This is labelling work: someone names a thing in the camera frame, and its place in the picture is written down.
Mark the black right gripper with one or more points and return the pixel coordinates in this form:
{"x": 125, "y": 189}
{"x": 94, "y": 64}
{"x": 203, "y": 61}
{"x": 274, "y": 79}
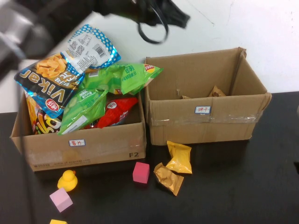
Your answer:
{"x": 53, "y": 23}

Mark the blue polka dot Vikar bag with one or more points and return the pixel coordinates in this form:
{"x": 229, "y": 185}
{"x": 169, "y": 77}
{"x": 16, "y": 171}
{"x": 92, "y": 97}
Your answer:
{"x": 46, "y": 77}

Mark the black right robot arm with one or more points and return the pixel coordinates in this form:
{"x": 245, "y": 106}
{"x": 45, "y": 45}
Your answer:
{"x": 149, "y": 9}

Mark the brown crumpled snack packet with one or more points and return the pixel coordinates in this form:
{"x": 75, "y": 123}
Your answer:
{"x": 216, "y": 93}

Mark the yellow snack packet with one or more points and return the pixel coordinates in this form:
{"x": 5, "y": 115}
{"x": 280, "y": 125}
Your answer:
{"x": 180, "y": 158}

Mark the golden brown snack packet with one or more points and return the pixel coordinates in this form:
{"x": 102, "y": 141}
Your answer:
{"x": 169, "y": 178}

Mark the small green chips bag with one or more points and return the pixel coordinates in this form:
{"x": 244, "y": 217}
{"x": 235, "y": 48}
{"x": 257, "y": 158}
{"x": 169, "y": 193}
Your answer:
{"x": 81, "y": 109}

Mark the large green chips bag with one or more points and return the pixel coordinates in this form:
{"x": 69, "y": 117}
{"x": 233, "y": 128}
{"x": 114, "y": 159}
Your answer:
{"x": 130, "y": 77}

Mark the yellow orange chips bag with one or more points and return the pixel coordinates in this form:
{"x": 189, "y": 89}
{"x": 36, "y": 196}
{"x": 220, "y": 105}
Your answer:
{"x": 44, "y": 123}

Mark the red chips bag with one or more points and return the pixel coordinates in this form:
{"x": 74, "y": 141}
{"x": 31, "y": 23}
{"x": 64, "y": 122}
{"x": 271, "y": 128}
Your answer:
{"x": 116, "y": 112}

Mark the cardboard box with F2 print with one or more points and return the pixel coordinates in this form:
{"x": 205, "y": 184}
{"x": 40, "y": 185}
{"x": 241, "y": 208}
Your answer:
{"x": 105, "y": 144}

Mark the yellow rubber duck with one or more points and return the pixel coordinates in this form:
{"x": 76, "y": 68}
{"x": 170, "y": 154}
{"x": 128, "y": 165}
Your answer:
{"x": 67, "y": 180}

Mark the cardboard box with clear tape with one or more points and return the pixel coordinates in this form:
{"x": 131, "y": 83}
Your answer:
{"x": 187, "y": 126}

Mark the magenta foam cube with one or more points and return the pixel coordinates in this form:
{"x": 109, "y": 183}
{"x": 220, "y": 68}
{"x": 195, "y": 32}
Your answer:
{"x": 140, "y": 172}

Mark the light pink foam cube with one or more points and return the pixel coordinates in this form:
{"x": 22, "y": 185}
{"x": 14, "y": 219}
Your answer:
{"x": 60, "y": 199}

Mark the yellow foam block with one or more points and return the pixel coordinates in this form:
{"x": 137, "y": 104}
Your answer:
{"x": 58, "y": 221}

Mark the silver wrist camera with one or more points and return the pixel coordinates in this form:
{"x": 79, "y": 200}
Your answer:
{"x": 14, "y": 30}

